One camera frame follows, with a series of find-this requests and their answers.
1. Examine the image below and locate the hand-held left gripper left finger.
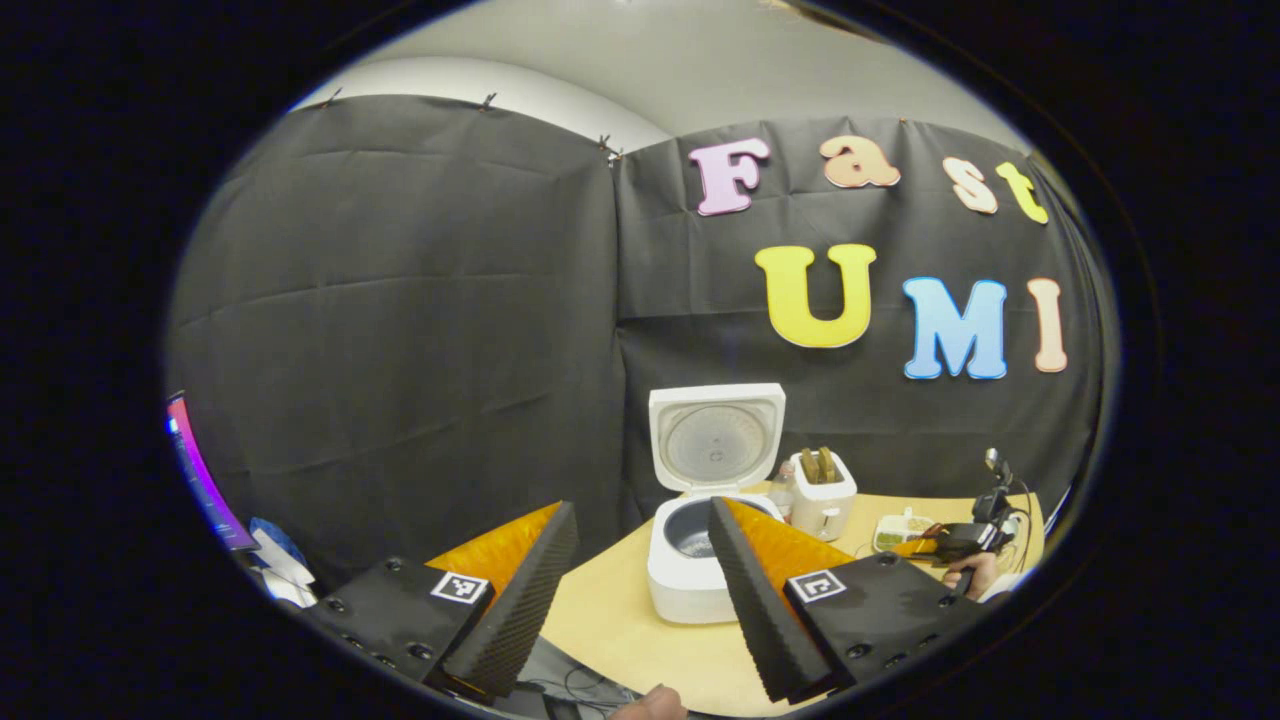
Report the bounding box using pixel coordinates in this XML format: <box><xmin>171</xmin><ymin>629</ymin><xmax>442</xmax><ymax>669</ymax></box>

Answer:
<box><xmin>300</xmin><ymin>500</ymin><xmax>581</xmax><ymax>701</ymax></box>

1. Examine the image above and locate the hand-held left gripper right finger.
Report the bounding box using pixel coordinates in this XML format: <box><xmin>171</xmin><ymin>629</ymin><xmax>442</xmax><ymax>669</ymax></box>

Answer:
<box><xmin>706</xmin><ymin>496</ymin><xmax>991</xmax><ymax>706</ymax></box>

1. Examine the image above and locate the white rice cooker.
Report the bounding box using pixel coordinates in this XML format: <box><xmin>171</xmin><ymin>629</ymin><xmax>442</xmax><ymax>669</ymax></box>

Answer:
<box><xmin>646</xmin><ymin>383</ymin><xmax>788</xmax><ymax>626</ymax></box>

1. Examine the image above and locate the white divided bean dish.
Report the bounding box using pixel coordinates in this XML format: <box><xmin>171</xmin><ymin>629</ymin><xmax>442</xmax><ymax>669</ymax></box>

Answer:
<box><xmin>873</xmin><ymin>508</ymin><xmax>936</xmax><ymax>553</ymax></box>

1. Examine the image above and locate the white toaster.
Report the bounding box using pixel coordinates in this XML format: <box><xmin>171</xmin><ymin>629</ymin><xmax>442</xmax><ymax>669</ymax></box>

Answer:
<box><xmin>789</xmin><ymin>450</ymin><xmax>859</xmax><ymax>542</ymax></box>

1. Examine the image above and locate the blue and white cloth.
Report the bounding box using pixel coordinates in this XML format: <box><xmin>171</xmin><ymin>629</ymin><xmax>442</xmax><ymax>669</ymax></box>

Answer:
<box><xmin>245</xmin><ymin>517</ymin><xmax>321</xmax><ymax>608</ymax></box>

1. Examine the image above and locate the black backdrop cloth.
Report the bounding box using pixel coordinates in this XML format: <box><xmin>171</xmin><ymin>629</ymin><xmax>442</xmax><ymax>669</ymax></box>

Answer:
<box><xmin>165</xmin><ymin>93</ymin><xmax>1111</xmax><ymax>581</ymax></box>

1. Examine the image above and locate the computer monitor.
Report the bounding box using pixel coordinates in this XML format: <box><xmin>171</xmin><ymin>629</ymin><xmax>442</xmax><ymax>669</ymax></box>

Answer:
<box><xmin>165</xmin><ymin>392</ymin><xmax>259</xmax><ymax>553</ymax></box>

